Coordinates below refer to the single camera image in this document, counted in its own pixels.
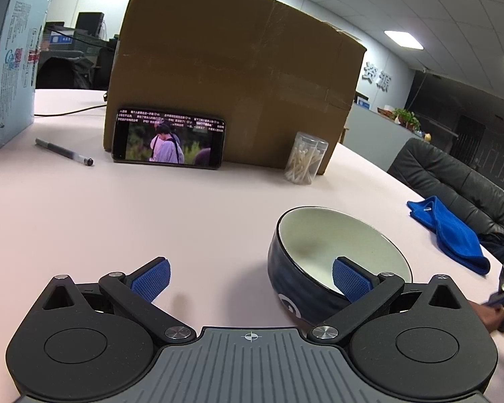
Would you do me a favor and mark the light blue printed carton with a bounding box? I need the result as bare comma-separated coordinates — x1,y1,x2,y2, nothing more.
0,0,54,153

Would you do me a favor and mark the grey wall lettering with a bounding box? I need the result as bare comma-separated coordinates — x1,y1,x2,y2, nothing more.
362,62,389,93

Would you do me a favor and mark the ceiling light panel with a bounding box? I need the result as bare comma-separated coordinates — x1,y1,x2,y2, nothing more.
384,30,425,50

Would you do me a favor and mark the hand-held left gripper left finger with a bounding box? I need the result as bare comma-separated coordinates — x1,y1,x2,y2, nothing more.
42,257,196,342

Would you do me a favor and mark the blue cleaning cloth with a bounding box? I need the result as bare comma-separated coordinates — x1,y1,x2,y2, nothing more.
407,196,491,275

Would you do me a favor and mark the dark office chair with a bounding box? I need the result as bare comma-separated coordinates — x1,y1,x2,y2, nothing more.
36,56,96,91

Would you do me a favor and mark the black smartphone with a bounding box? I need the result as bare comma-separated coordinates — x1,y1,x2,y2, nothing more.
112,108,226,171

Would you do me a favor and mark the large brown cardboard box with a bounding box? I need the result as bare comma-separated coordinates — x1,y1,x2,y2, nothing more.
103,0,367,176

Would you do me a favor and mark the grey reception counter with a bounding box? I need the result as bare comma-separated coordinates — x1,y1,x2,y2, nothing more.
343,101,413,173

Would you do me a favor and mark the green potted plant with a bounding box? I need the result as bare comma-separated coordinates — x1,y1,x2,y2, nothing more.
392,108,421,132

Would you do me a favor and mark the dark blue ceramic bowl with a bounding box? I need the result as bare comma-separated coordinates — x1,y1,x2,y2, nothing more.
267,206,413,328

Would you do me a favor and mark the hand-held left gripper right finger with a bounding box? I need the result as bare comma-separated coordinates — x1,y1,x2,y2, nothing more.
307,257,463,342

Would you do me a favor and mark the grey gel pen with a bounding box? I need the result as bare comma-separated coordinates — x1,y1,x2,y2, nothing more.
35,138,94,167

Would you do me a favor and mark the clear cotton swab jar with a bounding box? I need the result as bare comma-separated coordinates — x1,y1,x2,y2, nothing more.
285,131,329,185

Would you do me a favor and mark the black leather chair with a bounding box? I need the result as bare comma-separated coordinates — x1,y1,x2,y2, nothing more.
387,138,504,261

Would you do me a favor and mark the black cable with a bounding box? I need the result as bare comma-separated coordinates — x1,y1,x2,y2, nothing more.
34,103,110,117

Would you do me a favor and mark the black computer monitor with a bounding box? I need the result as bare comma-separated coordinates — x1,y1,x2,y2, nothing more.
75,12,105,43

